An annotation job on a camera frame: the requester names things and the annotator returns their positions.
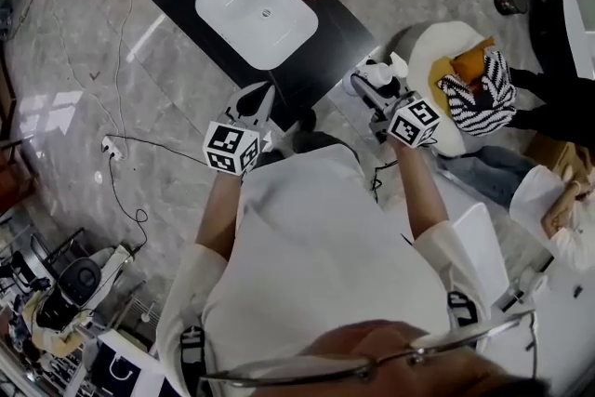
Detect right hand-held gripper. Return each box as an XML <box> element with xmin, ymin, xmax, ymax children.
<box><xmin>350</xmin><ymin>72</ymin><xmax>442</xmax><ymax>150</ymax></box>

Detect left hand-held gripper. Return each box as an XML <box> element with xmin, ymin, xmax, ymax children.
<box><xmin>203</xmin><ymin>81</ymin><xmax>279</xmax><ymax>177</ymax></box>

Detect white spray bottle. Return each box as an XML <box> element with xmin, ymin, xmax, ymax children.
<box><xmin>342</xmin><ymin>51</ymin><xmax>410</xmax><ymax>97</ymax></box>

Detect person's left forearm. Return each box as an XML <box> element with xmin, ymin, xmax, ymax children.
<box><xmin>194</xmin><ymin>165</ymin><xmax>245</xmax><ymax>262</ymax></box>

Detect person's right forearm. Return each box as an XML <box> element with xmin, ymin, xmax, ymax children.
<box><xmin>388</xmin><ymin>139</ymin><xmax>450</xmax><ymax>244</ymax></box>

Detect yellow cloth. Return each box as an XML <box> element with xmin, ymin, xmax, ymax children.
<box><xmin>427</xmin><ymin>55</ymin><xmax>459</xmax><ymax>118</ymax></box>

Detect black vanity cabinet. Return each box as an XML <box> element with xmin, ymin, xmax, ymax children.
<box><xmin>149</xmin><ymin>0</ymin><xmax>377</xmax><ymax>132</ymax></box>

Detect white round lounge chair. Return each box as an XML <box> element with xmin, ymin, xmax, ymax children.
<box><xmin>408</xmin><ymin>20</ymin><xmax>495</xmax><ymax>157</ymax></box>

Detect person's right leg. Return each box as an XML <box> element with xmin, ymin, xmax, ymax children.
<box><xmin>292</xmin><ymin>109</ymin><xmax>362</xmax><ymax>165</ymax></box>

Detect white rectangular sink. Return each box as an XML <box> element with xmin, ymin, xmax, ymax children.
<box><xmin>194</xmin><ymin>0</ymin><xmax>320</xmax><ymax>72</ymax></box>

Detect orange cushion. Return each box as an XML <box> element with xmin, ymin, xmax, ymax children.
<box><xmin>453</xmin><ymin>36</ymin><xmax>496</xmax><ymax>83</ymax></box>

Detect black white striped bag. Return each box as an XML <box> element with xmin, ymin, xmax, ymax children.
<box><xmin>439</xmin><ymin>50</ymin><xmax>519</xmax><ymax>139</ymax></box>

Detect white power strip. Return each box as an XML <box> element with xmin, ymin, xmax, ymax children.
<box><xmin>100</xmin><ymin>135</ymin><xmax>128</xmax><ymax>162</ymax></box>

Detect black mesh waste basket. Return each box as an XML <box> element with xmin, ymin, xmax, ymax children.
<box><xmin>493</xmin><ymin>0</ymin><xmax>529</xmax><ymax>16</ymax></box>

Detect person's white shirt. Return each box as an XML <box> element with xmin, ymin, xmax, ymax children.
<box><xmin>155</xmin><ymin>142</ymin><xmax>492</xmax><ymax>397</ymax></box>

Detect cardboard box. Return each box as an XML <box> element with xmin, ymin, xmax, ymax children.
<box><xmin>524</xmin><ymin>132</ymin><xmax>588</xmax><ymax>183</ymax></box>

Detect white ceramic basin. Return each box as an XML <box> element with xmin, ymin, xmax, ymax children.
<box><xmin>449</xmin><ymin>202</ymin><xmax>510</xmax><ymax>313</ymax></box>

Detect black cabinet white top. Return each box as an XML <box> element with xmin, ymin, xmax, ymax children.
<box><xmin>529</xmin><ymin>0</ymin><xmax>595</xmax><ymax>81</ymax></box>

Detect person's metal eyeglasses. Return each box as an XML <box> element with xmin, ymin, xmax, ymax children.
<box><xmin>199</xmin><ymin>309</ymin><xmax>538</xmax><ymax>390</ymax></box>

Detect person's face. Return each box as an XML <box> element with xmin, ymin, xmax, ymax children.
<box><xmin>301</xmin><ymin>318</ymin><xmax>550</xmax><ymax>397</ymax></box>

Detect white bathroom fixture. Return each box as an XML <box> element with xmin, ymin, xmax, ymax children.
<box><xmin>487</xmin><ymin>255</ymin><xmax>595</xmax><ymax>397</ymax></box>

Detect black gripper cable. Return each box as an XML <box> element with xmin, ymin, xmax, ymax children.
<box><xmin>369</xmin><ymin>160</ymin><xmax>402</xmax><ymax>202</ymax></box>

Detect black floor cable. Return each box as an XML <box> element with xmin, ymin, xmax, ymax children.
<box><xmin>106</xmin><ymin>134</ymin><xmax>208</xmax><ymax>258</ymax></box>

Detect white floor cable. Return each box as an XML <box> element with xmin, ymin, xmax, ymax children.
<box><xmin>48</xmin><ymin>0</ymin><xmax>151</xmax><ymax>146</ymax></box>

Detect black shoulder strap buckle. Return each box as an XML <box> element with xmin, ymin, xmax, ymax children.
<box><xmin>179</xmin><ymin>324</ymin><xmax>207</xmax><ymax>378</ymax></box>
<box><xmin>446</xmin><ymin>291</ymin><xmax>481</xmax><ymax>327</ymax></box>

